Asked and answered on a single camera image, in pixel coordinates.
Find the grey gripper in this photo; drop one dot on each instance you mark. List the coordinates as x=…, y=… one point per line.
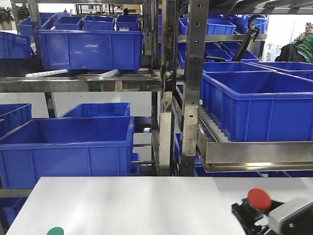
x=294, y=217

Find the red mushroom push button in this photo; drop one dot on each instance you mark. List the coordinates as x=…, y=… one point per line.
x=259, y=199

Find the green mushroom push button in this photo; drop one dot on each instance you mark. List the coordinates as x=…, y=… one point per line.
x=56, y=231

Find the large blue bin on shelf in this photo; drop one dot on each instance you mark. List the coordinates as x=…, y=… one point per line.
x=259, y=105

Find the person with glasses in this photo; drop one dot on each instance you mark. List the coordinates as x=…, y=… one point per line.
x=300, y=50

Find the large blue bin lower left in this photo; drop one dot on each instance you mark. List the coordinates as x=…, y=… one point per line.
x=66, y=147

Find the stainless steel shelf rack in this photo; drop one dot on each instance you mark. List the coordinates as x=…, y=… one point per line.
x=179, y=128

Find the blue bin upper left shelf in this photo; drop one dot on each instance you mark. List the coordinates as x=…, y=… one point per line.
x=91, y=49

